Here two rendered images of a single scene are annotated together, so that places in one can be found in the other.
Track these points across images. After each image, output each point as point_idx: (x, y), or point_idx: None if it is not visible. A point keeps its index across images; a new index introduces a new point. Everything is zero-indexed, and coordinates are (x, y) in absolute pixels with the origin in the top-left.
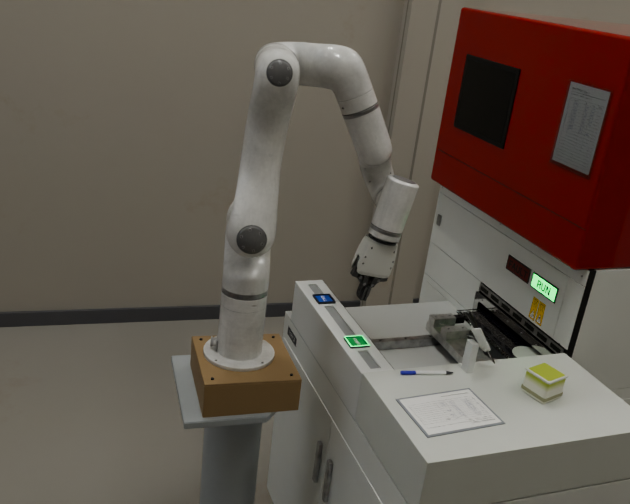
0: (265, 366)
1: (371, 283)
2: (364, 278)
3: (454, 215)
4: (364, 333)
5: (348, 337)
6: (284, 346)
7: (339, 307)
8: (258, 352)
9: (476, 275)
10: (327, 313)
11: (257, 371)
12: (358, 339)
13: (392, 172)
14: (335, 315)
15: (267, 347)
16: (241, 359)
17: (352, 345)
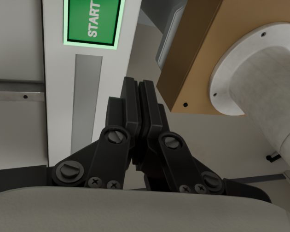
0: (258, 27)
1: (129, 146)
2: (196, 174)
3: None
4: (47, 56)
5: (105, 44)
6: (188, 78)
7: (60, 154)
8: (261, 55)
9: None
10: (95, 138)
11: (277, 17)
12: (83, 28)
13: None
14: (80, 133)
15: (222, 75)
16: (285, 48)
17: (116, 3)
